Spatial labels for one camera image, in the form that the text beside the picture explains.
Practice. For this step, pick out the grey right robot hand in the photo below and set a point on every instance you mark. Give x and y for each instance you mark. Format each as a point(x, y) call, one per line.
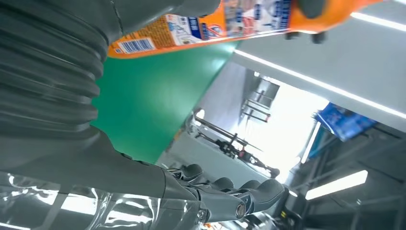
point(79, 177)

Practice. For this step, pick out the metal stand with pole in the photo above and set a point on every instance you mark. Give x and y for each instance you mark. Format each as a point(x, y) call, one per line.
point(228, 135)

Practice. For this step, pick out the ceiling light panel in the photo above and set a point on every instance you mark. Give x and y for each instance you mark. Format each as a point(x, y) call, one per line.
point(336, 185)

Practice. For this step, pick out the blue printed banner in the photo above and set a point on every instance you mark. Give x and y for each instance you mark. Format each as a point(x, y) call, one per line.
point(344, 122)

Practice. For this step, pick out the wall light strip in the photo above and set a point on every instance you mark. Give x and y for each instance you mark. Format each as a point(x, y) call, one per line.
point(380, 21)
point(317, 83)

